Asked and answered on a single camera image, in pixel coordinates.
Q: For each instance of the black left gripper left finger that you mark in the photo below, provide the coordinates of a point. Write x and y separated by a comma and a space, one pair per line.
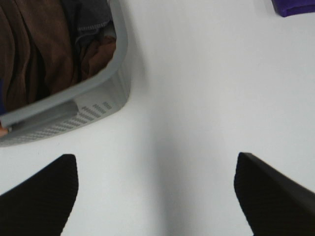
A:
41, 205

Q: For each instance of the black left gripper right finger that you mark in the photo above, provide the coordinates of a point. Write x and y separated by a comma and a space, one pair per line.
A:
273, 204

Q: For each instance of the purple towel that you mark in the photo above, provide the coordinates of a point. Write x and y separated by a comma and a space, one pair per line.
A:
287, 8

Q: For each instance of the grey perforated laundry basket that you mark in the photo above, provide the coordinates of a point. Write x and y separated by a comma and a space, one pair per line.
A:
84, 103

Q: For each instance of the brown towel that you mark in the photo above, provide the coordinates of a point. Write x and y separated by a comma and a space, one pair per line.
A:
37, 55

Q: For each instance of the dark grey towel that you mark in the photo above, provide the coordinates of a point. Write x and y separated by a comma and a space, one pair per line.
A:
86, 19

